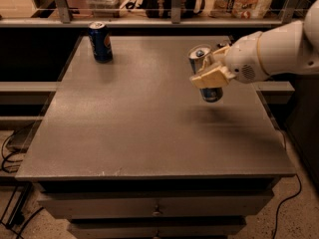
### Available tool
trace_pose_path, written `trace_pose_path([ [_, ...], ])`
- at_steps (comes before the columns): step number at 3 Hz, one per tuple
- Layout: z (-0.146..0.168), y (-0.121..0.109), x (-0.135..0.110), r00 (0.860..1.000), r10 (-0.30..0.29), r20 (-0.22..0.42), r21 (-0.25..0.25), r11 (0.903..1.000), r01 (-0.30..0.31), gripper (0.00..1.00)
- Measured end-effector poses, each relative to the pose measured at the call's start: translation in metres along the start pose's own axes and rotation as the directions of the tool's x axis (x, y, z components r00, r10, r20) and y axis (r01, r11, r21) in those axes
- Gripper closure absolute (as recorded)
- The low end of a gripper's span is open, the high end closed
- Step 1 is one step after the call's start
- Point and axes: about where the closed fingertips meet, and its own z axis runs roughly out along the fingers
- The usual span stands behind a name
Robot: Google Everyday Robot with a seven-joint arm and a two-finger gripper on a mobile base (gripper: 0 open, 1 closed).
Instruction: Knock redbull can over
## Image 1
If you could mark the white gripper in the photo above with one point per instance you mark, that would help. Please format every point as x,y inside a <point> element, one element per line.
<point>242,59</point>

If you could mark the Red Bull can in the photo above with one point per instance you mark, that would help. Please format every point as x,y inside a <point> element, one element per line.
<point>196,56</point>

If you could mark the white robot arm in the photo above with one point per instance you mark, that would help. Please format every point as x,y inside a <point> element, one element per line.
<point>291,48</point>

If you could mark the blue Pepsi can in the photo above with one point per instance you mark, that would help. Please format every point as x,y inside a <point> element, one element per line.
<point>99,36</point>

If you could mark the black snack wrapper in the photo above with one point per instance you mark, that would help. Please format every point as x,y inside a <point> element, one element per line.
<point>222,45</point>

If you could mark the printed snack bag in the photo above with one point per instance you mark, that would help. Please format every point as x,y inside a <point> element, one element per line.
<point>241,9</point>

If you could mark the black device on shelf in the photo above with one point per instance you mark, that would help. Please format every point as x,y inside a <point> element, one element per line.
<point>162,8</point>

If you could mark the grey drawer cabinet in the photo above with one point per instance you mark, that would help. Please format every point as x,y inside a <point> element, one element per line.
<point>124,138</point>

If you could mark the grey metal shelf rail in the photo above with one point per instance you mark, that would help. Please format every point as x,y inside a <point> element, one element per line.
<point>76,14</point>

